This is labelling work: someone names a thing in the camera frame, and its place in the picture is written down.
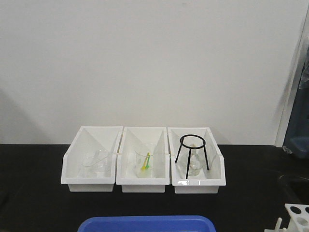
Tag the white storage bin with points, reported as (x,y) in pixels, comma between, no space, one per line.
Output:
(88,140)
(207,182)
(132,137)

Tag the black metal tripod stand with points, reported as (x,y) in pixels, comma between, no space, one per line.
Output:
(193,141)

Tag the clear beaker in left bin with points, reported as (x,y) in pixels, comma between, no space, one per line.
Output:
(96,166)

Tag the clear plastic bag of pegs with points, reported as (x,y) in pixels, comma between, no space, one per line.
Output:
(304,80)

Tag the green plastic spatula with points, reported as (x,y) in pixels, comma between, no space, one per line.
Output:
(147,162)

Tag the yellow plastic spatula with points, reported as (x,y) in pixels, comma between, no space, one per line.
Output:
(143,166)

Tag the black lab sink basin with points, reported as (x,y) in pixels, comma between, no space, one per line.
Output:
(296,188)

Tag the white right storage bin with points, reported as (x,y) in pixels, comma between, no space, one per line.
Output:
(207,182)

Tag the white test tube rack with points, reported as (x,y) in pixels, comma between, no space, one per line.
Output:
(299,219)

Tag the grey pegboard drying rack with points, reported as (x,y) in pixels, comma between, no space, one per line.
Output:
(296,140)

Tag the clear glass flask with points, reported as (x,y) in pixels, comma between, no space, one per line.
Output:
(195,165)

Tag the white left storage bin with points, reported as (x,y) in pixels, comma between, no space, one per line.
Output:
(88,140)

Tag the blue plastic tray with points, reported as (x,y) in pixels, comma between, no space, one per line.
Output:
(148,224)

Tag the clear beaker in middle bin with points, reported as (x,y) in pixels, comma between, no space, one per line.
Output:
(141,152)

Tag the white middle storage bin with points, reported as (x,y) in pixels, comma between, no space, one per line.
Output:
(132,137)

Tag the clear beaker in bin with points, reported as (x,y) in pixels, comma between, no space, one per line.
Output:
(141,152)
(96,166)

